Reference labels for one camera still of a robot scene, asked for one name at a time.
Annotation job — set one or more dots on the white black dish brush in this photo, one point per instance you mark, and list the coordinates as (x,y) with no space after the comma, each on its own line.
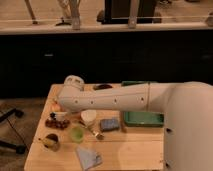
(58,116)

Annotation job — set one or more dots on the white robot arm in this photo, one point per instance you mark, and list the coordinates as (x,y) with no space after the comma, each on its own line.
(187,108)

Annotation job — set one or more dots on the dark brown bowl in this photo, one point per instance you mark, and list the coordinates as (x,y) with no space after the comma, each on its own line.
(101,87)

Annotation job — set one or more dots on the red bowl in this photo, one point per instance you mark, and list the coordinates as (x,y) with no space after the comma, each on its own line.
(75,114)

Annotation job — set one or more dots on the white round container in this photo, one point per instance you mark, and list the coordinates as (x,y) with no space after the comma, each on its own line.
(88,117)

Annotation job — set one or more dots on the blue sponge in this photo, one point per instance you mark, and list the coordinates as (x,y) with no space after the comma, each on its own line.
(109,124)

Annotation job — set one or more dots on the green plastic tray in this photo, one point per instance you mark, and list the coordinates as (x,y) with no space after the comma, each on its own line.
(143,119)

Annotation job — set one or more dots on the small green cup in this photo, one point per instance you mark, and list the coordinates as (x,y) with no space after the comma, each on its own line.
(76,134)

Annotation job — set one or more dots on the orange block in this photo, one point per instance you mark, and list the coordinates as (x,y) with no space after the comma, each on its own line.
(55,107)

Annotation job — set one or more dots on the bunch of dark grapes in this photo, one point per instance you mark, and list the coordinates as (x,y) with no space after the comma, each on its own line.
(52,123)

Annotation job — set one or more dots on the blue grey cloth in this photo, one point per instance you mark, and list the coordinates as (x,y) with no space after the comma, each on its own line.
(88,158)

